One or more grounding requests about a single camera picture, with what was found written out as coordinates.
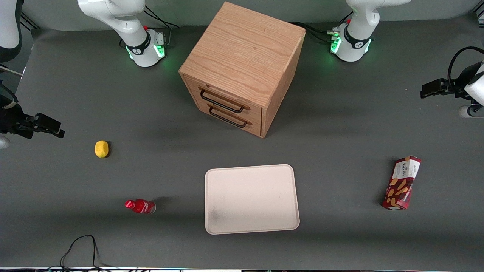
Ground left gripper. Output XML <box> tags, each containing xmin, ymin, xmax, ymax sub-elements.
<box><xmin>420</xmin><ymin>62</ymin><xmax>479</xmax><ymax>101</ymax></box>

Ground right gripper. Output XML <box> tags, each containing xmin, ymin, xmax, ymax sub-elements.
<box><xmin>0</xmin><ymin>96</ymin><xmax>65</xmax><ymax>139</ymax></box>

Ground red cookie box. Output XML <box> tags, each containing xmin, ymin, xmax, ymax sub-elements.
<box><xmin>382</xmin><ymin>155</ymin><xmax>422</xmax><ymax>210</ymax></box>

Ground beige plastic tray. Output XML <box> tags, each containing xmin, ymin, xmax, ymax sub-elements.
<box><xmin>205</xmin><ymin>164</ymin><xmax>300</xmax><ymax>235</ymax></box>

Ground yellow lemon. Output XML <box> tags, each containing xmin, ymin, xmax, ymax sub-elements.
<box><xmin>94</xmin><ymin>140</ymin><xmax>109</xmax><ymax>158</ymax></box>

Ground dark grey table mat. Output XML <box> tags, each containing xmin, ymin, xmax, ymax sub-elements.
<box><xmin>0</xmin><ymin>15</ymin><xmax>484</xmax><ymax>269</ymax></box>

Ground red plastic bottle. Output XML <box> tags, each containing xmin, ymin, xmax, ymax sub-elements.
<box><xmin>125</xmin><ymin>199</ymin><xmax>157</xmax><ymax>215</ymax></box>

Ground oak wooden drawer cabinet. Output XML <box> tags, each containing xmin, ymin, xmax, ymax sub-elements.
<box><xmin>178</xmin><ymin>1</ymin><xmax>306</xmax><ymax>139</ymax></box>

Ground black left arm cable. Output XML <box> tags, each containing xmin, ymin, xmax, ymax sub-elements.
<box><xmin>448</xmin><ymin>46</ymin><xmax>484</xmax><ymax>89</ymax></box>

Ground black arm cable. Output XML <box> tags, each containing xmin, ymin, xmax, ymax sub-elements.
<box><xmin>0</xmin><ymin>81</ymin><xmax>19</xmax><ymax>110</ymax></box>
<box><xmin>448</xmin><ymin>46</ymin><xmax>484</xmax><ymax>89</ymax></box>

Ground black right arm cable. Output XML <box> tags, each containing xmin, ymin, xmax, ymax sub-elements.
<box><xmin>0</xmin><ymin>81</ymin><xmax>19</xmax><ymax>110</ymax></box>

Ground thin black looped cable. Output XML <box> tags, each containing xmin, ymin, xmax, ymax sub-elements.
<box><xmin>60</xmin><ymin>235</ymin><xmax>114</xmax><ymax>270</ymax></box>

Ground black left base cables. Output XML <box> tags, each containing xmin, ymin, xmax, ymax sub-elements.
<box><xmin>289</xmin><ymin>11</ymin><xmax>354</xmax><ymax>44</ymax></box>

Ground black base cables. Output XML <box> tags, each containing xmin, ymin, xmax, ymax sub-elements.
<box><xmin>143</xmin><ymin>5</ymin><xmax>180</xmax><ymax>49</ymax></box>
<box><xmin>289</xmin><ymin>11</ymin><xmax>354</xmax><ymax>44</ymax></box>

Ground black right base cables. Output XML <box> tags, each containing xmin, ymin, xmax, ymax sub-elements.
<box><xmin>143</xmin><ymin>5</ymin><xmax>180</xmax><ymax>49</ymax></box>

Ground long black drawer handle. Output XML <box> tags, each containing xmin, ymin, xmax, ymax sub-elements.
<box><xmin>198</xmin><ymin>87</ymin><xmax>251</xmax><ymax>114</ymax></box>

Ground short black drawer handle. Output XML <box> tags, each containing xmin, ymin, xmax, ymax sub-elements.
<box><xmin>208</xmin><ymin>104</ymin><xmax>253</xmax><ymax>128</ymax></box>

